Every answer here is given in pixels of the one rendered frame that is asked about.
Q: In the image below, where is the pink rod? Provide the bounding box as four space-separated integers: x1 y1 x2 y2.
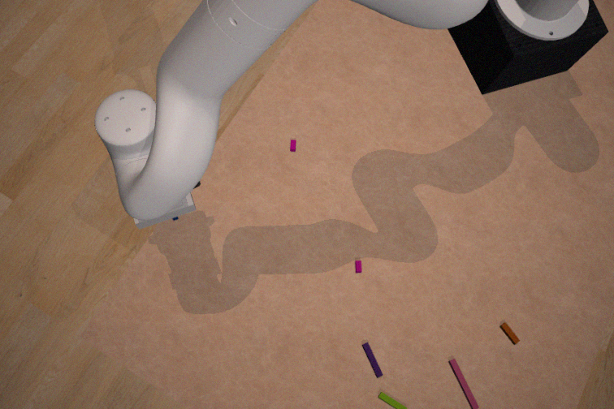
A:
448 359 479 409

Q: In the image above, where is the purple rod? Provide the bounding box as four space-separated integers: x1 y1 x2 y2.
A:
362 343 383 378

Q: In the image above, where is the orange-brown rectangular bar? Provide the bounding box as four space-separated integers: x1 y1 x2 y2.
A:
500 322 520 345

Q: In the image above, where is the lime green rod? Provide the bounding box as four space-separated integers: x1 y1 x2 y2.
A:
378 392 407 409

